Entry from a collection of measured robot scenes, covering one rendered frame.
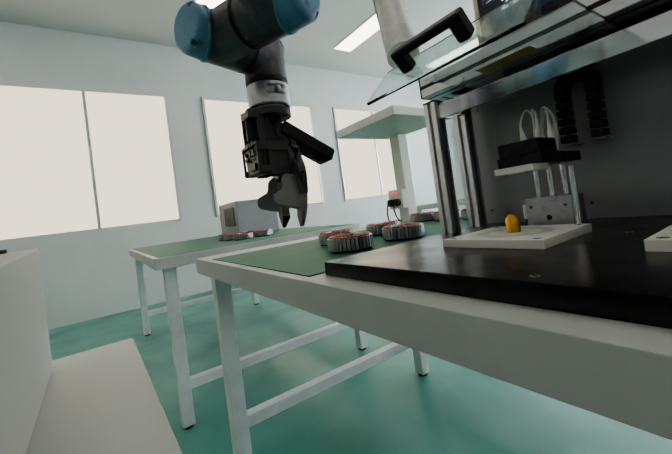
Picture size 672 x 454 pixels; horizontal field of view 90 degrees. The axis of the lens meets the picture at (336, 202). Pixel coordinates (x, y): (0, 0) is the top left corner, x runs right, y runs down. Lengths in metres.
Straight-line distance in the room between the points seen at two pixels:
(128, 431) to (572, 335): 0.28
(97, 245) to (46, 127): 1.40
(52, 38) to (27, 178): 1.61
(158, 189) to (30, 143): 1.30
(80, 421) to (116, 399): 0.02
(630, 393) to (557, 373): 0.04
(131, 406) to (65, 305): 4.55
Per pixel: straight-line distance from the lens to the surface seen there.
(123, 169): 4.83
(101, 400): 0.30
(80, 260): 4.76
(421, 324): 0.37
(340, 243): 0.77
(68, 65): 5.17
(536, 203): 0.69
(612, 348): 0.28
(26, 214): 4.81
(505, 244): 0.50
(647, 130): 0.78
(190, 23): 0.57
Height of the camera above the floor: 0.85
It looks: 1 degrees up
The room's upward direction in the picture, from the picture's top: 8 degrees counter-clockwise
